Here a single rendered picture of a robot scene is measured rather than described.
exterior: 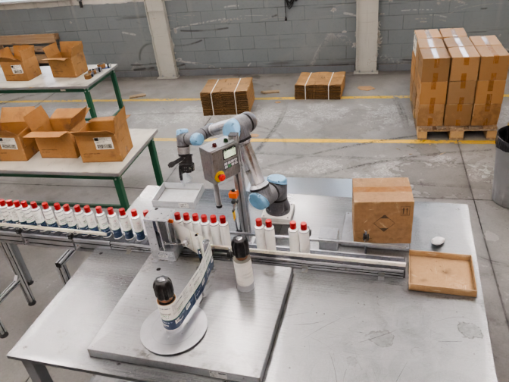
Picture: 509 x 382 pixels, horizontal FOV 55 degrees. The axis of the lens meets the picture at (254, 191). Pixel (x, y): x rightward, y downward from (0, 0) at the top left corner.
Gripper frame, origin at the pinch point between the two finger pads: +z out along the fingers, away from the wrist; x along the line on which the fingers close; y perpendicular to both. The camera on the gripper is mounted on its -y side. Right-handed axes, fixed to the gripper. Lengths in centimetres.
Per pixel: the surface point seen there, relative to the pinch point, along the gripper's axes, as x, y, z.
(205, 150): -58, 34, -32
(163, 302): -106, 25, 26
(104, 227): -39, -36, 16
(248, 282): -75, 56, 30
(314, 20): 475, 52, -132
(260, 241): -48, 57, 19
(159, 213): -55, 5, 2
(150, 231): -59, 1, 11
